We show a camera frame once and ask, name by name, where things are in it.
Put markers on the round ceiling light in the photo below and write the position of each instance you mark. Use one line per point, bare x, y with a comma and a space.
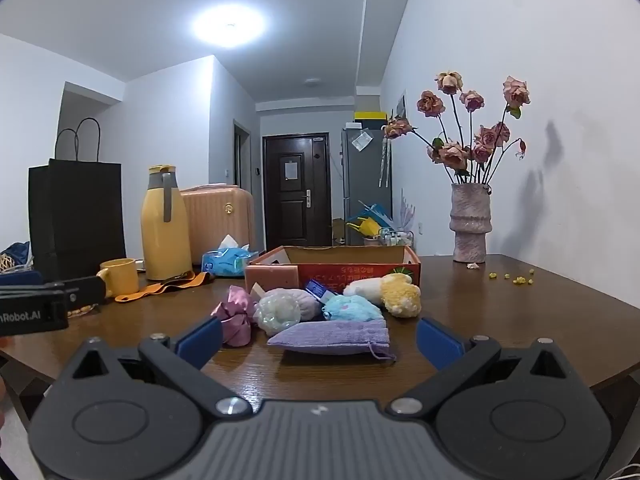
229, 25

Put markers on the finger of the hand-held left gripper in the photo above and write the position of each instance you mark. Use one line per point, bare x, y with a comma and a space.
87, 291

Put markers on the pink ceramic vase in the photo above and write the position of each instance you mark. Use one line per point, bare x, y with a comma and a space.
470, 225

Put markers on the small blue tissue packet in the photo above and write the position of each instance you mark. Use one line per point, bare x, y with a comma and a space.
320, 290

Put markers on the scattered yellow beads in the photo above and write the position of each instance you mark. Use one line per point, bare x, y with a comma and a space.
517, 278

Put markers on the wall picture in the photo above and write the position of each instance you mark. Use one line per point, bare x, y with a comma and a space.
401, 105

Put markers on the black paper bag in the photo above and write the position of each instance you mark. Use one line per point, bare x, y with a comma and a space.
75, 210

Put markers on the brown carton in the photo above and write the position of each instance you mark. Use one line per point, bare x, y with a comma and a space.
338, 232

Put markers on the pink satin scrunchie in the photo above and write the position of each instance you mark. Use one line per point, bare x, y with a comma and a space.
235, 317

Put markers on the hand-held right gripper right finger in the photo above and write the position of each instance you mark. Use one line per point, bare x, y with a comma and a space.
440, 342

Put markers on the blue plush toy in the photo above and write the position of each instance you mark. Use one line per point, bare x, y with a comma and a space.
352, 308

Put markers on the white mesh bath ball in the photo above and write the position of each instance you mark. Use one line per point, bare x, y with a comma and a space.
277, 316

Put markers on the yellow box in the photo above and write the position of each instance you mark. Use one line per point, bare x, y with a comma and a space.
370, 115

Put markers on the dried rose bouquet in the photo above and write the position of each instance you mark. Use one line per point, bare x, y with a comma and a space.
455, 152

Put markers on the red cardboard box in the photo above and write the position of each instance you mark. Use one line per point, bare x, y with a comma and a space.
360, 272

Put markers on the blue shopping bag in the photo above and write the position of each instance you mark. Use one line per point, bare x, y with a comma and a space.
382, 212

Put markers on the pink waste bin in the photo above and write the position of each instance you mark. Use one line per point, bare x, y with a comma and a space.
371, 242

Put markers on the snack packet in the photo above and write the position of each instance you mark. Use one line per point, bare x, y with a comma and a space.
15, 257

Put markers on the yellow shopping bag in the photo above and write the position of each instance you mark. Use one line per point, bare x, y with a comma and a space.
362, 226

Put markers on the yellow thermos jug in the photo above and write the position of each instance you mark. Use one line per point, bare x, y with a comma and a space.
165, 225

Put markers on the folded umbrella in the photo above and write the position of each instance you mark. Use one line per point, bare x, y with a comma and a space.
385, 165

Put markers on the crumpled paper sheet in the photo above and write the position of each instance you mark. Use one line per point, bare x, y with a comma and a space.
361, 140

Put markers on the dark entrance door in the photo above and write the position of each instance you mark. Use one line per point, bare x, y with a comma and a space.
295, 210

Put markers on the pink ribbed suitcase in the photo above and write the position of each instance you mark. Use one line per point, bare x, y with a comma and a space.
220, 220

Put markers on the purple towel pouch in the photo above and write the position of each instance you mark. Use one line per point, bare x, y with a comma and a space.
335, 337

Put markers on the yellow mug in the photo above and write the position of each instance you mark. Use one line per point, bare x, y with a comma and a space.
122, 276

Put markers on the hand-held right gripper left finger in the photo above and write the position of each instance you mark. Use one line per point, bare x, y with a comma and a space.
200, 341

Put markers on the white door notice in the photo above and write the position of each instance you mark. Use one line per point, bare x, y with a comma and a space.
292, 170

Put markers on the grey refrigerator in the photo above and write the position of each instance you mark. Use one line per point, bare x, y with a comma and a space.
362, 180

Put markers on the small ceiling lamp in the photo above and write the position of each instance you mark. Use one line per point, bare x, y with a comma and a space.
312, 82

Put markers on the white yellow plush toy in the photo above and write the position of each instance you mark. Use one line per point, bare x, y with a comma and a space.
395, 296

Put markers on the large blue tissue pack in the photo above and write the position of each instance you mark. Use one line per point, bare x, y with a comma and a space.
227, 260

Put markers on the dark side door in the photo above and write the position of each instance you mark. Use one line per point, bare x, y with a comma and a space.
241, 160

